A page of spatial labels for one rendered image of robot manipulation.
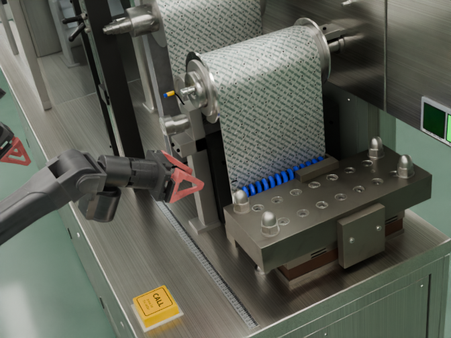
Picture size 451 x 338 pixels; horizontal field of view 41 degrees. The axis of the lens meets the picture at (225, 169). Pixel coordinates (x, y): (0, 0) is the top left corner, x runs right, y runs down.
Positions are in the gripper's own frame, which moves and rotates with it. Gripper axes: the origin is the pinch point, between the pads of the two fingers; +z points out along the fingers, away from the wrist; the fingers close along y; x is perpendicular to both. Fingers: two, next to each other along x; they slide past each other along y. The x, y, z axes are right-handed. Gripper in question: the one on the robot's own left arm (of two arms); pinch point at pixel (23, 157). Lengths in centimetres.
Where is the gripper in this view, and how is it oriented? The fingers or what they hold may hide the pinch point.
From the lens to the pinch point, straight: 158.5
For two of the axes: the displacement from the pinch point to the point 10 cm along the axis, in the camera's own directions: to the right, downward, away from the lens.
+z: 5.2, 5.4, 6.6
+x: -6.5, 7.5, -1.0
